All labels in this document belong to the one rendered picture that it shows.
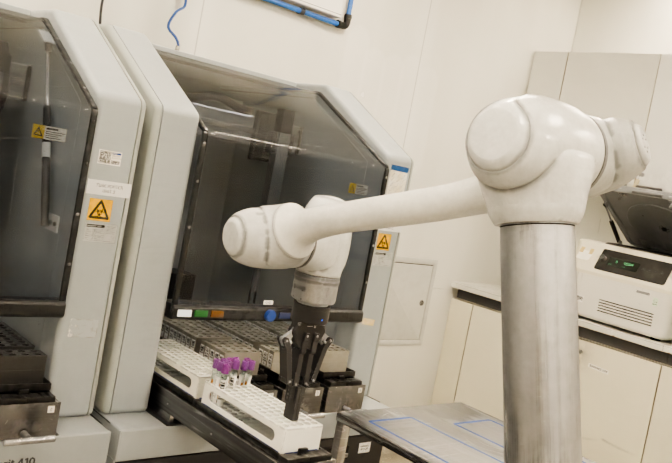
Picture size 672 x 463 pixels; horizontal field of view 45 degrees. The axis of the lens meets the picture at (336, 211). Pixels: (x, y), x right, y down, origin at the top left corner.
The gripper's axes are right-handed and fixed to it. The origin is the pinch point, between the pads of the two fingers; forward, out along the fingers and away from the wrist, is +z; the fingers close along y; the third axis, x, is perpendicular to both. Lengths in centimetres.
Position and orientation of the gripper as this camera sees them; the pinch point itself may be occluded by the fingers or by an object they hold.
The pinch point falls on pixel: (293, 401)
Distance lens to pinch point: 165.2
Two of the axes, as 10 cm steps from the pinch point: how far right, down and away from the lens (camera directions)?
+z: -1.9, 9.8, 0.5
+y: -7.4, -1.0, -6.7
